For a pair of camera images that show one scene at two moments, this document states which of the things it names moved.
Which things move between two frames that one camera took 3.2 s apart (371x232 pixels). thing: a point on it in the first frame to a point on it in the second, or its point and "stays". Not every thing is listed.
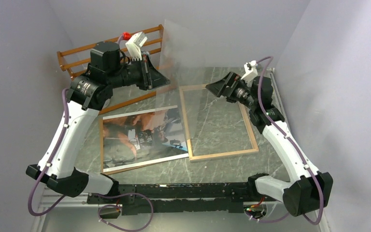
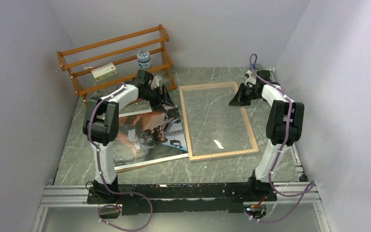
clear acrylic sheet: (180, 97) to (214, 126)
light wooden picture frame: (254, 149) stays
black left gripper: (153, 77) to (165, 98)
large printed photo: (141, 137) stays
